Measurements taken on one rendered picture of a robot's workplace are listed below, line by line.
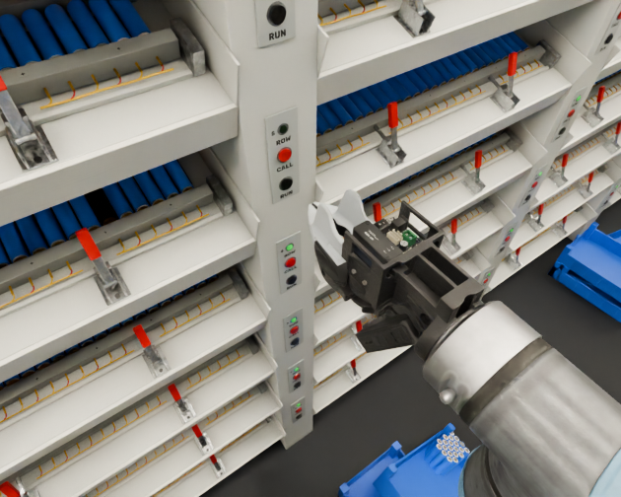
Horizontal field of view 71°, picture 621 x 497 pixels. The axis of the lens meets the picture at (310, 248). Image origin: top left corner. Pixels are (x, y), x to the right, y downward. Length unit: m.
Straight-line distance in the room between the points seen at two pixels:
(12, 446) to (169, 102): 0.51
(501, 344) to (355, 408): 1.10
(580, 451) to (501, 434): 0.05
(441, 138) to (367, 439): 0.93
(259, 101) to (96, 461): 0.68
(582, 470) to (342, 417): 1.11
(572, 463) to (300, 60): 0.40
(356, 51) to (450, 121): 0.30
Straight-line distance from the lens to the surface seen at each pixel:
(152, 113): 0.45
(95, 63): 0.46
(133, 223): 0.57
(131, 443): 0.90
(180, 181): 0.60
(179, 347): 0.72
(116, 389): 0.72
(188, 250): 0.57
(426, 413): 1.45
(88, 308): 0.56
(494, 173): 1.04
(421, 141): 0.74
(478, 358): 0.35
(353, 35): 0.56
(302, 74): 0.48
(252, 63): 0.44
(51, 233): 0.59
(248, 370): 0.90
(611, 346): 1.81
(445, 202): 0.94
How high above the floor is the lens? 1.32
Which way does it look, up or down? 49 degrees down
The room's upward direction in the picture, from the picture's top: straight up
